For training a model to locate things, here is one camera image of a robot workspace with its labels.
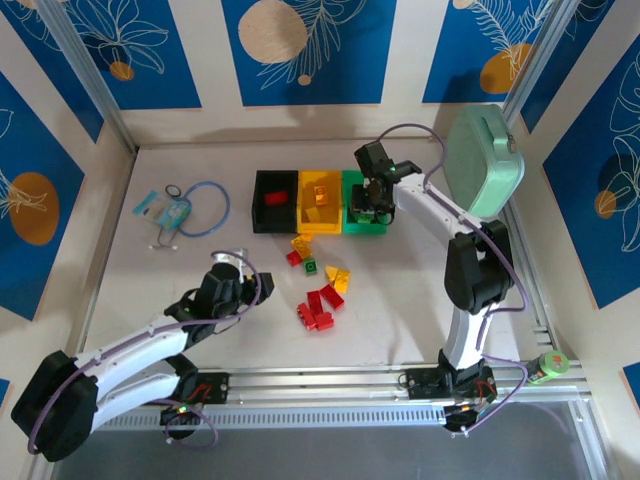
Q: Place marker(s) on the thin aluminium side rail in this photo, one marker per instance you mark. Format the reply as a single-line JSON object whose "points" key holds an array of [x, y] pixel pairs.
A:
{"points": [[125, 187]]}

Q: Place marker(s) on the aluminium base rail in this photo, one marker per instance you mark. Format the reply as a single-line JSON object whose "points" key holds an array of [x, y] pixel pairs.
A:
{"points": [[325, 385]]}

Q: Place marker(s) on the yellow plastic bin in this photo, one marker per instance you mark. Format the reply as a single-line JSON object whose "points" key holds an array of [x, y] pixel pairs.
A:
{"points": [[320, 227]]}

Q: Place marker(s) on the blue white plastic packet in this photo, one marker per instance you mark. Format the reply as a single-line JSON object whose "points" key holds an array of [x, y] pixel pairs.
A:
{"points": [[155, 205]]}

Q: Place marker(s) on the red lego brick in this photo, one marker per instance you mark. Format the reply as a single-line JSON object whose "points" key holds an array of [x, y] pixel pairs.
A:
{"points": [[306, 316], [325, 321], [295, 258], [276, 197], [332, 296], [315, 300]]}

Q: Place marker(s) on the black right arm base board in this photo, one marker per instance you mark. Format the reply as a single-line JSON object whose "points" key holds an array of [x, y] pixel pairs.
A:
{"points": [[460, 420]]}

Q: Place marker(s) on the black plastic bin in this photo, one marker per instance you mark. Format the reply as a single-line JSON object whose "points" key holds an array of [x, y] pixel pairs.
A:
{"points": [[260, 220]]}

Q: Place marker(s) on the small black orange canister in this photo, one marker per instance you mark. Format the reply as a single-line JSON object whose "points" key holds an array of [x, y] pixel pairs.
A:
{"points": [[535, 374]]}

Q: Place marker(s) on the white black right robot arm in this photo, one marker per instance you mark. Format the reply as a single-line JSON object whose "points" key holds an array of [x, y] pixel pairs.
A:
{"points": [[465, 330]]}

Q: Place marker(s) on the mint green zip case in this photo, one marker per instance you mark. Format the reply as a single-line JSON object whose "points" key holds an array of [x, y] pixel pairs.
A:
{"points": [[475, 165]]}

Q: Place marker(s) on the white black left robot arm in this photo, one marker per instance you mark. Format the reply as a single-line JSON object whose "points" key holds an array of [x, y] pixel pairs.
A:
{"points": [[140, 345]]}

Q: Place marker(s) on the blue tube stethoscope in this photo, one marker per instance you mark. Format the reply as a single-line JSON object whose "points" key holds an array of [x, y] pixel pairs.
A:
{"points": [[228, 205]]}

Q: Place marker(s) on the aluminium corner post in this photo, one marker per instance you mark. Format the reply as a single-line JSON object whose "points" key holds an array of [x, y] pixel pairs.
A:
{"points": [[540, 50], [84, 65]]}

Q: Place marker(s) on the yellow lego brick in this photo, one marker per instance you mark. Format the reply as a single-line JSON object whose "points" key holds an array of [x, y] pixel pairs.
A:
{"points": [[301, 244], [342, 282], [331, 272], [320, 195]]}

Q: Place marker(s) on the green tape roll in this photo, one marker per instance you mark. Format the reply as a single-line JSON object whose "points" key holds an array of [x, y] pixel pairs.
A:
{"points": [[556, 362]]}

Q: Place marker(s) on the green plastic bin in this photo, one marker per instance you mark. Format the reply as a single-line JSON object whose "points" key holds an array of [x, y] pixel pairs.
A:
{"points": [[365, 230]]}

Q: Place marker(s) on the green lego brick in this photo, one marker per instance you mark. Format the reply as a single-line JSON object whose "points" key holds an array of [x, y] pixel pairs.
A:
{"points": [[365, 219], [311, 266]]}

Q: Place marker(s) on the black left arm base board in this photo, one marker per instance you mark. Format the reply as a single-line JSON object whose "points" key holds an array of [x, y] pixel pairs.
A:
{"points": [[177, 417]]}

